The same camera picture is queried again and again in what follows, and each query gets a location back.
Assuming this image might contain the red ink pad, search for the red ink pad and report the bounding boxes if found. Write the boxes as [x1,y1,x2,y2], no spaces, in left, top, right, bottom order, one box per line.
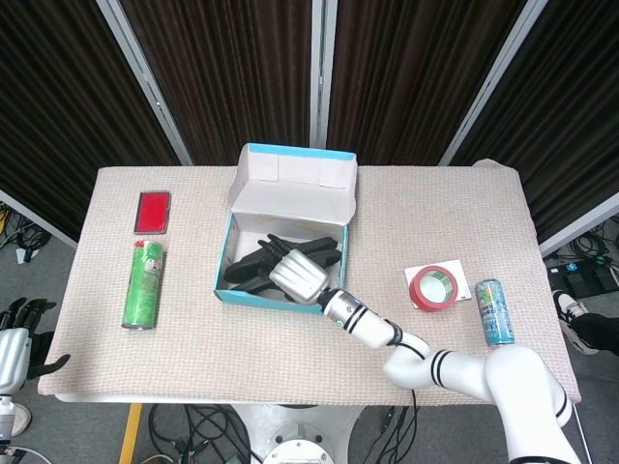
[133,190,173,237]

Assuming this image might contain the blue green drink can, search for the blue green drink can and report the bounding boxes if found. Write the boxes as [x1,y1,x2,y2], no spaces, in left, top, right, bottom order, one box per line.
[473,278,516,348]

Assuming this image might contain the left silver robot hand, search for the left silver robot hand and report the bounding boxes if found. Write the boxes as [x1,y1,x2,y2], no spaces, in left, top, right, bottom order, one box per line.
[0,297,72,392]

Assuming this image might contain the person leg black trousers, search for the person leg black trousers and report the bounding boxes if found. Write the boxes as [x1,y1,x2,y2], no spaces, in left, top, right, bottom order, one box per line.
[563,311,619,358]

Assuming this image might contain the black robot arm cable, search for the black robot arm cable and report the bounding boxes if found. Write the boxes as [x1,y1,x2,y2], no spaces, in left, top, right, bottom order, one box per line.
[386,328,429,408]

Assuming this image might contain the black floor cable bundle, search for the black floor cable bundle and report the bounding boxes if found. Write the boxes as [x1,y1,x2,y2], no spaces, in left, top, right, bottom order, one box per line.
[0,202,57,266]
[544,212,619,294]
[144,403,252,464]

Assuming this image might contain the white partition frame post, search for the white partition frame post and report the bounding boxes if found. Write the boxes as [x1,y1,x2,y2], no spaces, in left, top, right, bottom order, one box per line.
[437,0,547,166]
[96,0,194,166]
[309,0,339,149]

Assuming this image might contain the black white sneaker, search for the black white sneaker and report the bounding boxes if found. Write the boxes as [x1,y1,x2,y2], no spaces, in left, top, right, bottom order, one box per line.
[550,288,589,324]

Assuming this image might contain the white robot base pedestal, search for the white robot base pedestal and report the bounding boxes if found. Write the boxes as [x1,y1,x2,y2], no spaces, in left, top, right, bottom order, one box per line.
[231,403,368,464]

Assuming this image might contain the white partition base rail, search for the white partition base rail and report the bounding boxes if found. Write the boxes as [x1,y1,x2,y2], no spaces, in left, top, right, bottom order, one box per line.
[0,188,78,248]
[539,190,619,257]

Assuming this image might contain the blue shoe box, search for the blue shoe box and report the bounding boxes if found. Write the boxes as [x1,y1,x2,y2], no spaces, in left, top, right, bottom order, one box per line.
[213,142,359,316]

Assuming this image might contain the dark ribbed partition panel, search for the dark ribbed partition panel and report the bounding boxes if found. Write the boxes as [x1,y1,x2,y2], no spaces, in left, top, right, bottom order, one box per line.
[454,0,619,241]
[0,0,183,243]
[120,0,320,168]
[326,0,526,166]

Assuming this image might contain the red tape roll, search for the red tape roll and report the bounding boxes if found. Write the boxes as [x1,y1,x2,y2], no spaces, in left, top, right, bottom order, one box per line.
[408,265,459,313]

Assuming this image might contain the beige waffle tablecloth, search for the beige waffle tablecloth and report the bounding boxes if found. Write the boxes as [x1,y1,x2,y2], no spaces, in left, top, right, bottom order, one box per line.
[37,159,582,406]

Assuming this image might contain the white card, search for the white card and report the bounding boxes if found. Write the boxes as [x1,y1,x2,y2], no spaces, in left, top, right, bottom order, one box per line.
[403,259,472,304]

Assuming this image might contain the yellow floor tape strip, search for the yellow floor tape strip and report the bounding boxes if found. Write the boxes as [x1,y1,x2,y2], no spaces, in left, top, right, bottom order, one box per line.
[118,403,145,464]

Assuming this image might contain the green chips canister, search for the green chips canister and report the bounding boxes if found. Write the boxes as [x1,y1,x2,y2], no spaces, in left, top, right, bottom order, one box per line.
[120,239,168,333]

